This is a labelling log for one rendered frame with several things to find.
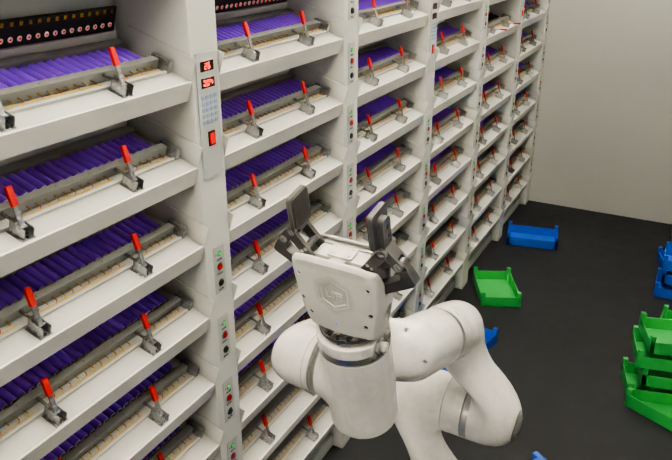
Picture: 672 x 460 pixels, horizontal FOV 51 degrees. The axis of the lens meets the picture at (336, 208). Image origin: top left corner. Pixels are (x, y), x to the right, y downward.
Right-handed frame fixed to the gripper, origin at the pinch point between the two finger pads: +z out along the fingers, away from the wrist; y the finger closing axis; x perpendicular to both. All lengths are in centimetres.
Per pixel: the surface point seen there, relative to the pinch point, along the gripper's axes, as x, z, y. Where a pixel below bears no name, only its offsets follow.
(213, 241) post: 46, -56, 67
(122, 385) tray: 10, -67, 66
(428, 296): 179, -187, 75
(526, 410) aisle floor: 139, -195, 15
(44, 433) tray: -8, -61, 66
